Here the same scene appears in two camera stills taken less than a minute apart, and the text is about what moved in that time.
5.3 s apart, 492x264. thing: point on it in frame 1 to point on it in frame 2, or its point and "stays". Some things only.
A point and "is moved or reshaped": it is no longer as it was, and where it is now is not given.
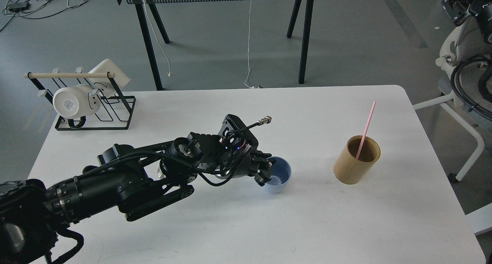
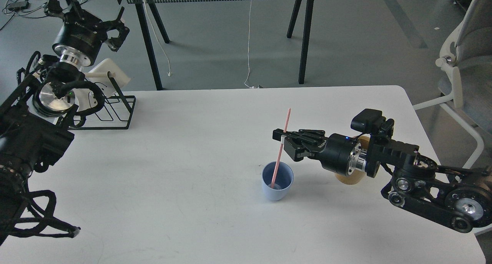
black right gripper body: x=475 y=2 to x=339 y=154
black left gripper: x=231 y=152 to x=81 y=35
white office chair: x=465 y=68 stays
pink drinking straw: x=366 y=128 is moved or reshaped
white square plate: x=103 y=84 stays
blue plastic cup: x=281 y=173 is moved or reshaped
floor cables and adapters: x=37 y=2 stays
